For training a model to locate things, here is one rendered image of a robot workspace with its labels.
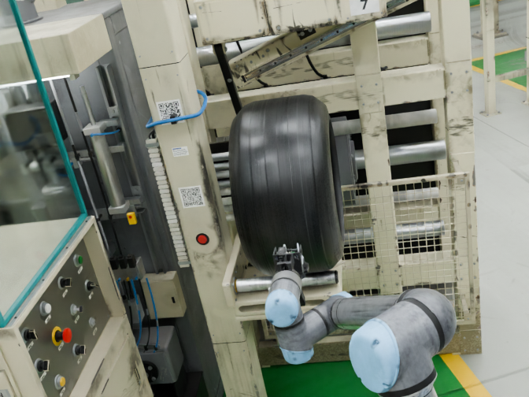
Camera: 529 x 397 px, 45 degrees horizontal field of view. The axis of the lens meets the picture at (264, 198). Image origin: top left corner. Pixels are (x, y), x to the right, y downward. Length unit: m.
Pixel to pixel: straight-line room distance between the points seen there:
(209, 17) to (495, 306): 2.09
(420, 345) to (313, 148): 0.81
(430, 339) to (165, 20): 1.17
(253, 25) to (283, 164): 0.52
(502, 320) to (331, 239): 1.62
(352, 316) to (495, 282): 2.20
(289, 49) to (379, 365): 1.37
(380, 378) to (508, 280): 2.51
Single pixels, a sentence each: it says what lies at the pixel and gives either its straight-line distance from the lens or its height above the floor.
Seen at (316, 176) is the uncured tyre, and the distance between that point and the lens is 1.81.
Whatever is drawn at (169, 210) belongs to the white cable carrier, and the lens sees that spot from 2.13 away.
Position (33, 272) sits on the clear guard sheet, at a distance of 1.74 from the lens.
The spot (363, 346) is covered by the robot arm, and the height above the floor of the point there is 1.30.
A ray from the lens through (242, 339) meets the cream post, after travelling 2.36.
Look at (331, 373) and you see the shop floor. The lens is 3.10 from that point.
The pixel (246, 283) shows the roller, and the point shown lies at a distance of 2.12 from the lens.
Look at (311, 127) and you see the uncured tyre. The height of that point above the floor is 1.42.
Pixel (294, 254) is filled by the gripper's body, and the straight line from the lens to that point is 1.63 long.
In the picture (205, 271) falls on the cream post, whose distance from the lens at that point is 2.21.
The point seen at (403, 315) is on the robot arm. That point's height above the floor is 1.33.
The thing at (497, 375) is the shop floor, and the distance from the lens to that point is 3.06.
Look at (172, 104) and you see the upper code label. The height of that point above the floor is 1.53.
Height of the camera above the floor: 2.06
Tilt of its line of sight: 25 degrees down
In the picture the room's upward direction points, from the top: 11 degrees counter-clockwise
